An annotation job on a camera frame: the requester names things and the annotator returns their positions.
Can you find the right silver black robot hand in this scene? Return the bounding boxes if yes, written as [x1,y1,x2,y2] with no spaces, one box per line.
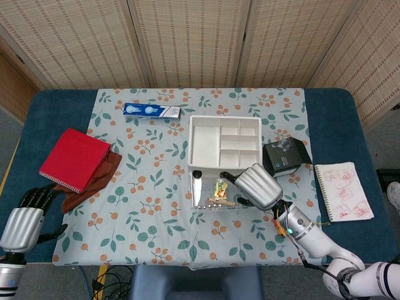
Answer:
[219,162,284,211]

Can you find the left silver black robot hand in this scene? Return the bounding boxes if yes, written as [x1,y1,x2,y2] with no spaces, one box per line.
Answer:
[0,182,69,253]

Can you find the clear plastic bag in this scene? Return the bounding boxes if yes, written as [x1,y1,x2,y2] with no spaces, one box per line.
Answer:
[189,168,262,214]

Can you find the wooden roller stick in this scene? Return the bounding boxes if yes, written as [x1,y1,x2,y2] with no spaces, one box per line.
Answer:
[205,196,236,207]

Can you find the black cardboard box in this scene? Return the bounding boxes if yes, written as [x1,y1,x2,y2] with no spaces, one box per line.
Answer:
[261,137,313,179]

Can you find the brown cloth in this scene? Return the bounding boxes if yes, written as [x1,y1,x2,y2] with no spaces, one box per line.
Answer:
[50,151,123,214]

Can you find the white spiral sketchbook red drawings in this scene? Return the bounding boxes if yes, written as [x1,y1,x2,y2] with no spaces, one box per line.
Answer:
[314,161,375,223]

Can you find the red spiral notebook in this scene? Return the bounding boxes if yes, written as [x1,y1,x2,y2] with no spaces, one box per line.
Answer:
[38,127,112,194]

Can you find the floral printed tablecloth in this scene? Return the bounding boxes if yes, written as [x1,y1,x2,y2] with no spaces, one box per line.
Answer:
[51,87,324,269]

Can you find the blue chair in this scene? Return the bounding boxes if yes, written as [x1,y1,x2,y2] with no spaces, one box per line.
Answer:
[129,265,265,300]

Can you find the white shoe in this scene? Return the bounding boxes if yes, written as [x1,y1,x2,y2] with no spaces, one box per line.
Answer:
[386,181,400,216]

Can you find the blue white toothpaste box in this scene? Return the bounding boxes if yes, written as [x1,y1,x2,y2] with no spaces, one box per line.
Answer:
[122,102,182,123]

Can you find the woven bamboo folding screen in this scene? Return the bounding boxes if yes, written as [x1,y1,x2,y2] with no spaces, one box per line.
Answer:
[0,0,400,132]

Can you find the white plastic drawer organizer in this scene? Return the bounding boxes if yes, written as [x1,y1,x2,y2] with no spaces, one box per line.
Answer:
[187,114,263,171]

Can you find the black floor cables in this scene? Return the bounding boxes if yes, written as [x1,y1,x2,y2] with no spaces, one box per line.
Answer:
[93,264,135,300]

